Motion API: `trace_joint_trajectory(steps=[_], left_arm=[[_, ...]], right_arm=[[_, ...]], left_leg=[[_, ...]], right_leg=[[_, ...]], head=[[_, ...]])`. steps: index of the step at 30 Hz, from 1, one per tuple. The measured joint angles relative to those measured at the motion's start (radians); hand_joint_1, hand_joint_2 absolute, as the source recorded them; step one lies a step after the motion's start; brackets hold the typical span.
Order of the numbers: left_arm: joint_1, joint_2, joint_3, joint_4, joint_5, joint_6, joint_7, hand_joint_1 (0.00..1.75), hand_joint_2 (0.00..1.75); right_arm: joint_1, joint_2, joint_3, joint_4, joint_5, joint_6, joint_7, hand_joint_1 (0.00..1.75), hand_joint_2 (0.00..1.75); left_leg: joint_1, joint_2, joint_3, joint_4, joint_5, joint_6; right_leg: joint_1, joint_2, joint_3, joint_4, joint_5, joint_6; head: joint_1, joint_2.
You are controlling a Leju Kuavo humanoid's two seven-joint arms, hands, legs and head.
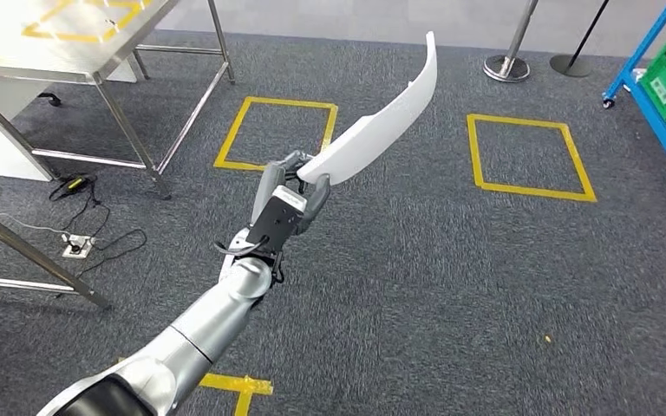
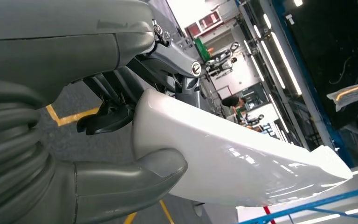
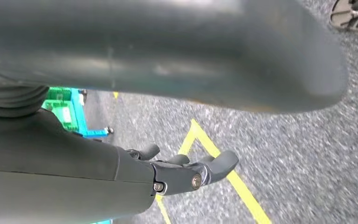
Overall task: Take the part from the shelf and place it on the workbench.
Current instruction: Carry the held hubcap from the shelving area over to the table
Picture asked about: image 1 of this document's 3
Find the white floor power strip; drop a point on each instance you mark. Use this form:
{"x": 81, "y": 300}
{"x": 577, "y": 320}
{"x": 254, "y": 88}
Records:
{"x": 77, "y": 246}

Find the chrome stanchion post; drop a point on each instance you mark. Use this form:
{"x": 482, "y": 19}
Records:
{"x": 508, "y": 66}

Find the yellow tape on workbench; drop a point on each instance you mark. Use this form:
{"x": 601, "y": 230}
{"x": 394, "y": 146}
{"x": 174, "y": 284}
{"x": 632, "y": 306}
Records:
{"x": 69, "y": 35}

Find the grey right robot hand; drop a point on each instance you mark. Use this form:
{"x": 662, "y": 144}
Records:
{"x": 318, "y": 201}

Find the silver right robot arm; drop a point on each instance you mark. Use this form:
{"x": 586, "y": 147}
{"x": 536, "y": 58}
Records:
{"x": 212, "y": 321}

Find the black desk caster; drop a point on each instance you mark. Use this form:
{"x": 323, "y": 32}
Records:
{"x": 50, "y": 99}

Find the black yellow power adapter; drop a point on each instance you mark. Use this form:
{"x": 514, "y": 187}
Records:
{"x": 74, "y": 183}

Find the blue steel shelf rack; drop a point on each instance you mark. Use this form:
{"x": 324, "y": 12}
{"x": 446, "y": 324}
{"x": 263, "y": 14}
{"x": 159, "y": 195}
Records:
{"x": 663, "y": 129}

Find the white curved shell part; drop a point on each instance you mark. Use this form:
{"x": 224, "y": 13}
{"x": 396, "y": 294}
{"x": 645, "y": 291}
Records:
{"x": 367, "y": 138}

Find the black stanchion post with base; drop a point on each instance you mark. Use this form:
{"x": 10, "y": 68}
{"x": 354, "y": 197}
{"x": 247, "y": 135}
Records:
{"x": 571, "y": 66}

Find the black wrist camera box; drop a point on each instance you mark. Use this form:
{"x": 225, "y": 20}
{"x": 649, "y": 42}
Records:
{"x": 275, "y": 221}

